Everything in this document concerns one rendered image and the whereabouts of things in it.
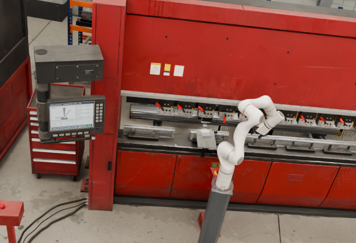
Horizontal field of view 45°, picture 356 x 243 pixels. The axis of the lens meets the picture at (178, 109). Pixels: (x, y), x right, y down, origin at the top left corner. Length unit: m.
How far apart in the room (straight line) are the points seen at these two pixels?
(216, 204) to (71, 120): 1.41
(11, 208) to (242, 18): 2.42
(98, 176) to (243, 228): 1.65
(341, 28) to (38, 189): 3.44
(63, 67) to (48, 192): 1.98
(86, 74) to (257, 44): 1.49
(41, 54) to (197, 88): 1.44
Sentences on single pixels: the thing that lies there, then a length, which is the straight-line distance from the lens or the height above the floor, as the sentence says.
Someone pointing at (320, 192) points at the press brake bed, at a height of 0.38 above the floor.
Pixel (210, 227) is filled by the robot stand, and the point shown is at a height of 0.54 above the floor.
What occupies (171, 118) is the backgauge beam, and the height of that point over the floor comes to 0.93.
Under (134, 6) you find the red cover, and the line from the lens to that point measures 3.61.
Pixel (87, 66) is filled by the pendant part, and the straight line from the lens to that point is 3.38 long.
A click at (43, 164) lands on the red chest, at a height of 0.26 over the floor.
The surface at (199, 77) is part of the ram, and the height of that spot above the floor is 1.61.
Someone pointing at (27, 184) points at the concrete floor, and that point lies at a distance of 5.10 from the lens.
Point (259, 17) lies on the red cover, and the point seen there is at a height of 2.25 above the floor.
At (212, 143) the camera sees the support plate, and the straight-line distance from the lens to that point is 4.18.
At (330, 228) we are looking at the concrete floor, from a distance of 5.27.
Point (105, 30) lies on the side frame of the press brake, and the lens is 3.50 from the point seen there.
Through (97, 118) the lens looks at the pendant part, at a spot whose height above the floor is 1.40.
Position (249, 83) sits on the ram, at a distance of 4.05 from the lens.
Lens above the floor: 3.59
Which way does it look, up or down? 35 degrees down
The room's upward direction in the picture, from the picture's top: 9 degrees clockwise
